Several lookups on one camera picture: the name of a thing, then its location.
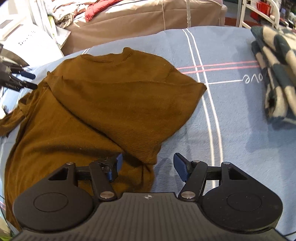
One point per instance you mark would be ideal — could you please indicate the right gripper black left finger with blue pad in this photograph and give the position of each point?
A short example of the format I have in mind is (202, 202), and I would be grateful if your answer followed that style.
(101, 173)

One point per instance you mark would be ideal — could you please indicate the brown knit sweater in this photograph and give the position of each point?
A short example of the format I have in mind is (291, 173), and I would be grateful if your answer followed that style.
(92, 107)

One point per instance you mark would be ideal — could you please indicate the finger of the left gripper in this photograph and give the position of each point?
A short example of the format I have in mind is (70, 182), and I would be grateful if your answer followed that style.
(19, 84)
(16, 69)

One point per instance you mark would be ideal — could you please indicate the white metal rack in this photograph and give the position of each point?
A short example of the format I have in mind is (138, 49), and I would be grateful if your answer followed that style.
(272, 16)

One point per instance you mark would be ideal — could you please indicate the floral patterned quilt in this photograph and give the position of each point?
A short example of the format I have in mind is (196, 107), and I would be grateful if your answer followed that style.
(64, 12)

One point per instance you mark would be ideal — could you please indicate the beige covered mattress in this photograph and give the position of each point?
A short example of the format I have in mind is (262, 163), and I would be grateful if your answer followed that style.
(127, 19)

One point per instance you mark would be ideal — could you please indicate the white appliance machine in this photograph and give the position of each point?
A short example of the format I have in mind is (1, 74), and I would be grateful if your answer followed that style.
(34, 39)

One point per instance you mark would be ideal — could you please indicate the red cloth on mattress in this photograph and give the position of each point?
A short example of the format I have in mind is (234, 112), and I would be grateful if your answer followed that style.
(98, 7)

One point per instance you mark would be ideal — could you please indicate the light blue striped blanket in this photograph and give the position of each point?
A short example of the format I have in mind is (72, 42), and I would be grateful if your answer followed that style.
(228, 125)

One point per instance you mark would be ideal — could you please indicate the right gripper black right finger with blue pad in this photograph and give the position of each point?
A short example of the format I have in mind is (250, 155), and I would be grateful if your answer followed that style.
(196, 174)

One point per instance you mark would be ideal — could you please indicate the checkered dark cream blanket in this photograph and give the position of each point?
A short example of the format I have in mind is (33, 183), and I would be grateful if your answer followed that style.
(275, 52)

